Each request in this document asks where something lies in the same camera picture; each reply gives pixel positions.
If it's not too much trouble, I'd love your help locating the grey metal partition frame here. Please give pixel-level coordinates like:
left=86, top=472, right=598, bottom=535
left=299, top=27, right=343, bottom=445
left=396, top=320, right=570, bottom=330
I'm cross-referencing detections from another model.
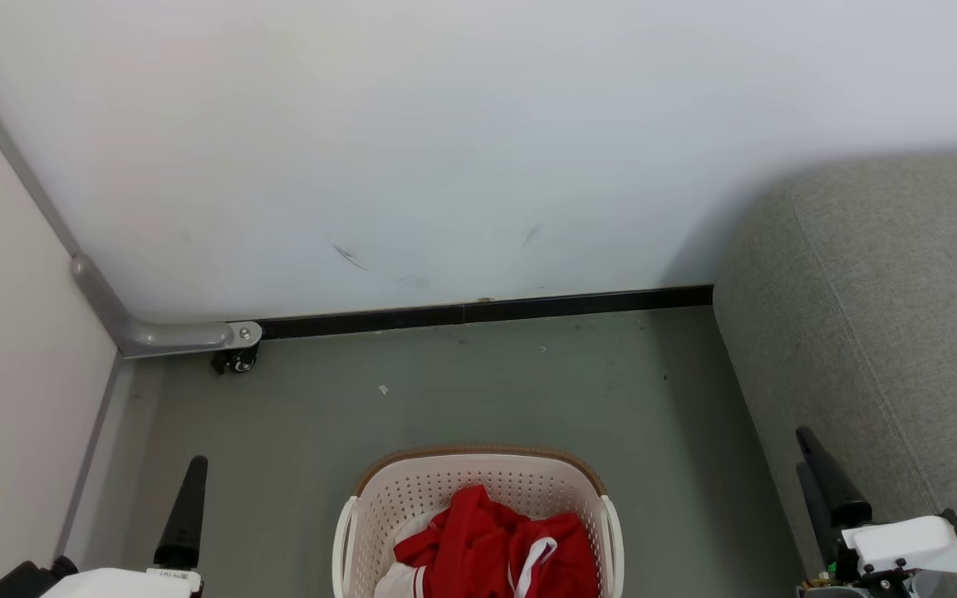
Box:
left=0, top=37, right=263, bottom=360

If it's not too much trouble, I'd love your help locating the cream plastic laundry basket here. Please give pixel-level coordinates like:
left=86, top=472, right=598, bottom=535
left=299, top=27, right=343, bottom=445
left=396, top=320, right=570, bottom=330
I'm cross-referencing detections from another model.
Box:
left=331, top=446, right=625, bottom=598

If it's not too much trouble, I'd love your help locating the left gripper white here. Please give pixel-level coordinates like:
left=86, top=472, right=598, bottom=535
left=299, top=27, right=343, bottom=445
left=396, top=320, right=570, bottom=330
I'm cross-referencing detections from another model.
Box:
left=40, top=455, right=209, bottom=598

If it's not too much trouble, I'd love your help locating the black baseboard strip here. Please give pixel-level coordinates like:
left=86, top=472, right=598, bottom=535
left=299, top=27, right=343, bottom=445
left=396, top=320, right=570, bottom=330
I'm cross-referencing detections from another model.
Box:
left=258, top=285, right=714, bottom=340

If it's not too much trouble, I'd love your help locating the small black caster wheel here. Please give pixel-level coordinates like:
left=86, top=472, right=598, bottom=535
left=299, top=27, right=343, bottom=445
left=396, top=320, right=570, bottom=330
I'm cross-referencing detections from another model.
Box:
left=211, top=345, right=259, bottom=375

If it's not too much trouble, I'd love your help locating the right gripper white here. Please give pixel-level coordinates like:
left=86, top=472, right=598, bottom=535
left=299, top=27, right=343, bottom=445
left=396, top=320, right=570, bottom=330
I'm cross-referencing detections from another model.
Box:
left=795, top=426, right=957, bottom=598

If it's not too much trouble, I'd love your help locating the grey fabric sofa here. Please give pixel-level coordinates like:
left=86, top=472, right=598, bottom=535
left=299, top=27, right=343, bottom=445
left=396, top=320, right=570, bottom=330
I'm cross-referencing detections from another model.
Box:
left=712, top=154, right=957, bottom=574

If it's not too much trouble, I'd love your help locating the red and white garment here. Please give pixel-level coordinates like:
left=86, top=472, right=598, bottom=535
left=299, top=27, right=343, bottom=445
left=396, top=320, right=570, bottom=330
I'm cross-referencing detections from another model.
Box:
left=375, top=484, right=600, bottom=598

